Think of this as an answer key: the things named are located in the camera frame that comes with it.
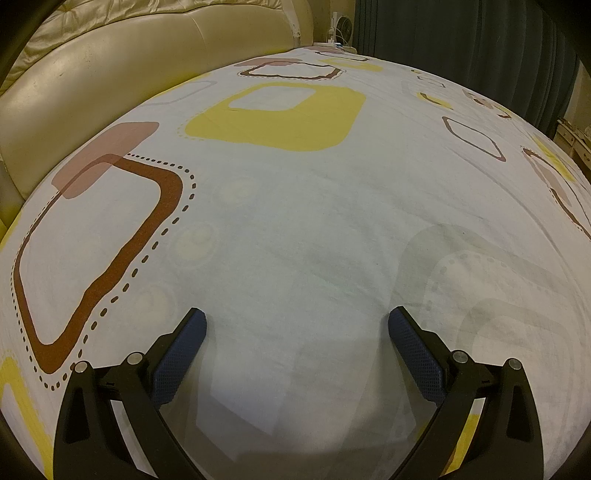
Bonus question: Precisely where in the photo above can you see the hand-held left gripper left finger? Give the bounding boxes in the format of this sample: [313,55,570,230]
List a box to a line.
[53,307,207,480]

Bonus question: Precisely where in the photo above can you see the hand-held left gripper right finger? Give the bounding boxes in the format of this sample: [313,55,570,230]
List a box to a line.
[388,305,544,480]

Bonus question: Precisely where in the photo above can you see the printed bed sheet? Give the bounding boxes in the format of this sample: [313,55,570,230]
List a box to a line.
[0,44,591,480]

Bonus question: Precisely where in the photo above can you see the white dressing table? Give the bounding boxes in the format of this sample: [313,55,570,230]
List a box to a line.
[554,117,591,167]

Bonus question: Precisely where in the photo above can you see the cream leather headboard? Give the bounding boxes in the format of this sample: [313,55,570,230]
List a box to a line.
[0,0,319,232]

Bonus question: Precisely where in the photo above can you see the dark teal curtain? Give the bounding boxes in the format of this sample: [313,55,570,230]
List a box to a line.
[353,0,580,139]

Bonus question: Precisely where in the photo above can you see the small white desk fan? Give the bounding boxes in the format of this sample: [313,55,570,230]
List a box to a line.
[330,10,354,47]

